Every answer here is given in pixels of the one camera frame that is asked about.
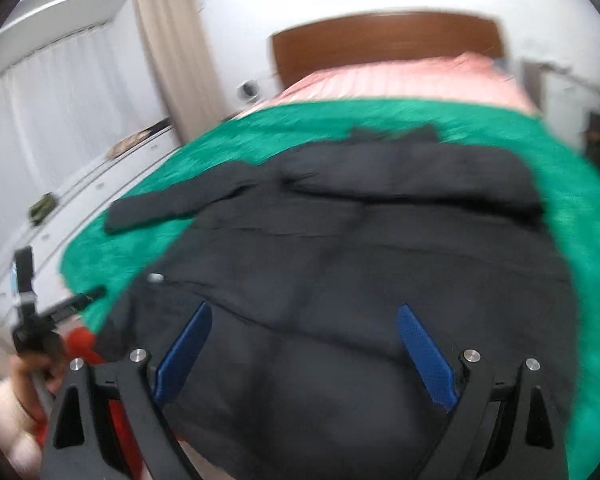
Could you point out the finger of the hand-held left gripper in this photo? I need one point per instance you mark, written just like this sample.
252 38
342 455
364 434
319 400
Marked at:
77 302

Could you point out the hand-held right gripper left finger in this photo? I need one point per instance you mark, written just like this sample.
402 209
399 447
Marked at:
186 349

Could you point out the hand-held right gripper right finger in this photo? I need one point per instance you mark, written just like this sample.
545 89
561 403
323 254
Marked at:
424 355

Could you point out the black puffer jacket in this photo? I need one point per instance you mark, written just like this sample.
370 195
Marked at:
355 260

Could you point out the person's left forearm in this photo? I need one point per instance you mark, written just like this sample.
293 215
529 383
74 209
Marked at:
0 415

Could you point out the person's left hand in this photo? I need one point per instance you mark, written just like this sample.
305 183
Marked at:
30 380

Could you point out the red garment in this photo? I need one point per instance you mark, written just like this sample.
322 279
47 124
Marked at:
82 342

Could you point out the small dark green object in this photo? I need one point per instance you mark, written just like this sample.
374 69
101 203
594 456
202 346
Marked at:
42 208

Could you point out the white dresser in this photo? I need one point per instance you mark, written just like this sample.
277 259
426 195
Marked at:
80 180

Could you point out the white sheer curtain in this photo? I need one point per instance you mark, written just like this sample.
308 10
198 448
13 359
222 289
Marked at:
55 110

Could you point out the green blanket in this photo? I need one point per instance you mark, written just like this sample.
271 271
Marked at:
555 160

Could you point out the beige curtain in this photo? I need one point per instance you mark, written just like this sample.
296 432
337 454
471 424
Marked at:
175 50

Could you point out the pink bed sheet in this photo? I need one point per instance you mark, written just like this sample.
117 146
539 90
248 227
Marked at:
380 80

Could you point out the white nightstand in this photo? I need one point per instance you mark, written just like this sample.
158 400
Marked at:
545 85

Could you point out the wooden headboard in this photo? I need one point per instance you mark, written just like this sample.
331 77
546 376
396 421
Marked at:
380 40

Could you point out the wall outlet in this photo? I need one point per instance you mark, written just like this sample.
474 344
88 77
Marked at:
247 91

